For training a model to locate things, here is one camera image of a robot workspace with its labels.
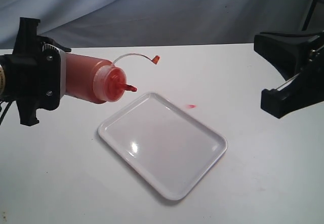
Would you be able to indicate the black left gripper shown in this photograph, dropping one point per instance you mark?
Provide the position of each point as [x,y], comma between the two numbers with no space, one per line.
[35,72]

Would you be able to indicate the grey backdrop cloth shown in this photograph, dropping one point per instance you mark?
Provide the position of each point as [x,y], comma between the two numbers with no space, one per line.
[125,23]

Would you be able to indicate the white rectangular plastic tray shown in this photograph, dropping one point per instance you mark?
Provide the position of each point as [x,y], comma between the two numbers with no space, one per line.
[167,147]

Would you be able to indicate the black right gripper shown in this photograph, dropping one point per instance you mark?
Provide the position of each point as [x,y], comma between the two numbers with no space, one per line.
[298,57]

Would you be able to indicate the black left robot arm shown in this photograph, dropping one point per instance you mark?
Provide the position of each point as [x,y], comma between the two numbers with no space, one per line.
[2,79]

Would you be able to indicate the black tripod stand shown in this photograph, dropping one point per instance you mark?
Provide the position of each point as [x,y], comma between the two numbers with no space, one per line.
[308,14]

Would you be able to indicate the red sauce squeeze bottle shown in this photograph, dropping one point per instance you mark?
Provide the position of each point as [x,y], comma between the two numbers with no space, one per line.
[97,80]

